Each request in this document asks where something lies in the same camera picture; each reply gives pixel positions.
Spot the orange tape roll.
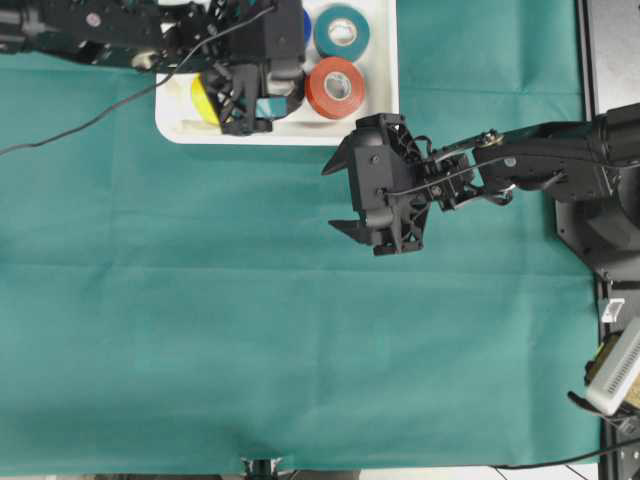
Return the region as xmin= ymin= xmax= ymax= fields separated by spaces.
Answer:
xmin=305 ymin=57 xmax=366 ymax=120

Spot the black aluminium frame rail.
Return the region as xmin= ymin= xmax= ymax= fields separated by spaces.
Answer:
xmin=574 ymin=0 xmax=599 ymax=120

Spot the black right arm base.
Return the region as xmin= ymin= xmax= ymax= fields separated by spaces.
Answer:
xmin=555 ymin=197 xmax=639 ymax=282

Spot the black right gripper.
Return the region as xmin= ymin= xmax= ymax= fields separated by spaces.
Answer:
xmin=321 ymin=114 xmax=488 ymax=256

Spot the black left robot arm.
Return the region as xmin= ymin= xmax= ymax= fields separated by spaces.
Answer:
xmin=1 ymin=1 xmax=306 ymax=136

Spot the yellow tape roll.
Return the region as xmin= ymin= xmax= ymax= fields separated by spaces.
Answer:
xmin=191 ymin=74 xmax=220 ymax=126

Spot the green table cloth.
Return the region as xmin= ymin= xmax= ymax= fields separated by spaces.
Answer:
xmin=0 ymin=0 xmax=602 ymax=477

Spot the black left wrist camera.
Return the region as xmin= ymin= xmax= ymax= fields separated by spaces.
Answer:
xmin=226 ymin=1 xmax=306 ymax=97

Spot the white plastic tray case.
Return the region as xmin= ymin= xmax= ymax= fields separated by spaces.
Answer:
xmin=155 ymin=1 xmax=399 ymax=146

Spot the black camera cable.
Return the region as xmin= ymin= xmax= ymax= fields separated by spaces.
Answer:
xmin=377 ymin=162 xmax=640 ymax=199
xmin=0 ymin=4 xmax=279 ymax=157

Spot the white vented device box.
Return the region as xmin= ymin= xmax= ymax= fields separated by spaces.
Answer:
xmin=586 ymin=317 xmax=639 ymax=416

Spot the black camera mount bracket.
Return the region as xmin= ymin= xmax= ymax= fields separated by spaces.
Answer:
xmin=242 ymin=458 xmax=281 ymax=480

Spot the black left camera cable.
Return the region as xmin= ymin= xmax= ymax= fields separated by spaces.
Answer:
xmin=0 ymin=4 xmax=279 ymax=157

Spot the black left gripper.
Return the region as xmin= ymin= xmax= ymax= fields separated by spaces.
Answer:
xmin=162 ymin=1 xmax=304 ymax=136

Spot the black right camera cable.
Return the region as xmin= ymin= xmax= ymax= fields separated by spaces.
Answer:
xmin=377 ymin=162 xmax=640 ymax=199

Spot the black cable bottom right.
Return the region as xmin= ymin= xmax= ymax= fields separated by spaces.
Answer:
xmin=492 ymin=447 xmax=640 ymax=471

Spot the teal tape roll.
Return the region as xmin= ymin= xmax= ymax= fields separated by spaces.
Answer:
xmin=314 ymin=4 xmax=370 ymax=62

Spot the blue tape roll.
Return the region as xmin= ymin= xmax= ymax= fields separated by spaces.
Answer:
xmin=303 ymin=9 xmax=313 ymax=45

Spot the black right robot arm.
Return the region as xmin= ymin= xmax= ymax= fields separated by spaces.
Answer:
xmin=322 ymin=104 xmax=639 ymax=256

